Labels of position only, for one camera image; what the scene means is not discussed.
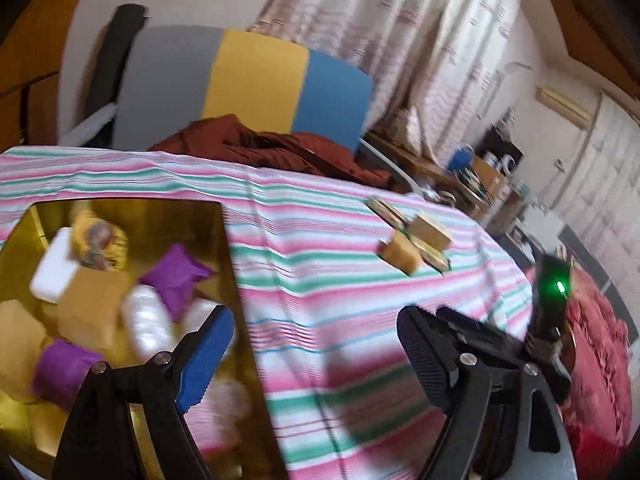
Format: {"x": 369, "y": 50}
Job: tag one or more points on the white foam block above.
{"x": 52, "y": 270}

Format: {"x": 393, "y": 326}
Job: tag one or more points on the wooden desk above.
{"x": 410, "y": 160}

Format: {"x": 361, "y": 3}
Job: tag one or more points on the grey yellow blue chair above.
{"x": 250, "y": 75}

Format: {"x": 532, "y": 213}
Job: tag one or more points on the blue round container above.
{"x": 460, "y": 158}

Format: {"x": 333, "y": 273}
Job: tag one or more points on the patterned beige curtain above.
{"x": 400, "y": 35}

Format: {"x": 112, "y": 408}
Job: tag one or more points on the clear plastic bundle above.
{"x": 197, "y": 312}
{"x": 145, "y": 320}

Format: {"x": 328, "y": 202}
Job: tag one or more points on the wall air conditioner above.
{"x": 565, "y": 105}

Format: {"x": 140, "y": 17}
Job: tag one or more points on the yellow snack packet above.
{"x": 95, "y": 240}

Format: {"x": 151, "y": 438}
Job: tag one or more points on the striped tablecloth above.
{"x": 310, "y": 240}

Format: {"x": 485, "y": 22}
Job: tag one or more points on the wooden wardrobe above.
{"x": 30, "y": 60}

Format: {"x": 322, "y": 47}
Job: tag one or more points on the gold box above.
{"x": 150, "y": 220}

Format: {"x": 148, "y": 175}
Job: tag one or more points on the purple cloth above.
{"x": 175, "y": 275}
{"x": 62, "y": 370}

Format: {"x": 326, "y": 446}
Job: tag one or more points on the red blanket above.
{"x": 600, "y": 360}

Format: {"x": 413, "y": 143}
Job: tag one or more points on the wooden shelf rack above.
{"x": 492, "y": 175}

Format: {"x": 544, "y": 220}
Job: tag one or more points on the small tan box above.
{"x": 400, "y": 255}

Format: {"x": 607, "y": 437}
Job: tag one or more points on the dark red cloth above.
{"x": 280, "y": 150}

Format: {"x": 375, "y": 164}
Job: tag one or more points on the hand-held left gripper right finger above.
{"x": 425, "y": 355}

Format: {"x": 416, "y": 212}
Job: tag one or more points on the pale window curtain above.
{"x": 610, "y": 175}

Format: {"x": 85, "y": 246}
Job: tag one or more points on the beige cardboard box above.
{"x": 430, "y": 230}

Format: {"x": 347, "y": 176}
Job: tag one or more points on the brown cardboard packet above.
{"x": 92, "y": 305}

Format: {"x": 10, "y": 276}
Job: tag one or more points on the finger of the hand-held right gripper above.
{"x": 485, "y": 337}

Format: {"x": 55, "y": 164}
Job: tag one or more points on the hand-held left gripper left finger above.
{"x": 210, "y": 355}

